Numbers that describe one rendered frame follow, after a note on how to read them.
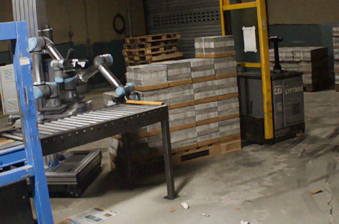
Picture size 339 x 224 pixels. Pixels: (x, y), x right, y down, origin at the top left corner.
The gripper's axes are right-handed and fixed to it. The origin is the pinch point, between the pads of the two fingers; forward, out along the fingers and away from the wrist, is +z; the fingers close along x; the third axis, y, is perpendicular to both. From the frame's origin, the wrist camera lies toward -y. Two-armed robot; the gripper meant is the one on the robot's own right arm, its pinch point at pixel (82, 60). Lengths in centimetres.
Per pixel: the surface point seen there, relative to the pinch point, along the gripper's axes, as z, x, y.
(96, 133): 36, 24, 54
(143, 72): -12, -98, 9
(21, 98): 43, 96, 26
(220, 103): 27, -183, 42
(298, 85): 89, -269, 24
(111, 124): 38, 10, 49
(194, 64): 13, -151, 1
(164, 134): 46, -48, 61
